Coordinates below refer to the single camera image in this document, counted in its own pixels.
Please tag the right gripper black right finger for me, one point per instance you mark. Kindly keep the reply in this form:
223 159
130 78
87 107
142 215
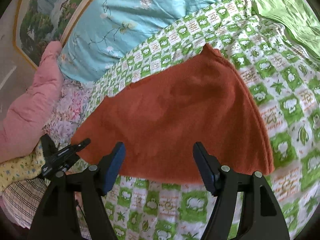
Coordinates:
261 216

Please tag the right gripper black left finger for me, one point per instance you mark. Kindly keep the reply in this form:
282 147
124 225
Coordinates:
56 216

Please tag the rust red knit sweater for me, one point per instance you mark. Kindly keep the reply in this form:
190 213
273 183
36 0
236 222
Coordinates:
161 117

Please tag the yellow floral cloth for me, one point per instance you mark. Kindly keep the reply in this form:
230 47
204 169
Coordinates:
22 168

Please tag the pastel floral bed sheet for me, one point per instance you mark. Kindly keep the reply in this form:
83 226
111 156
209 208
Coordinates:
68 112

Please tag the plaid checked cloth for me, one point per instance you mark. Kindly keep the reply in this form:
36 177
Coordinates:
21 200

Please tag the framed landscape painting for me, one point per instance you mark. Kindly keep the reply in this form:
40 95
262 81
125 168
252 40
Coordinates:
37 22

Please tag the light blue floral duvet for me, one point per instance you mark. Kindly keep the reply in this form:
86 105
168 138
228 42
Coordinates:
107 29

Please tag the green white patterned quilt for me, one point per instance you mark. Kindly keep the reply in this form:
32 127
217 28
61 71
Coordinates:
274 45

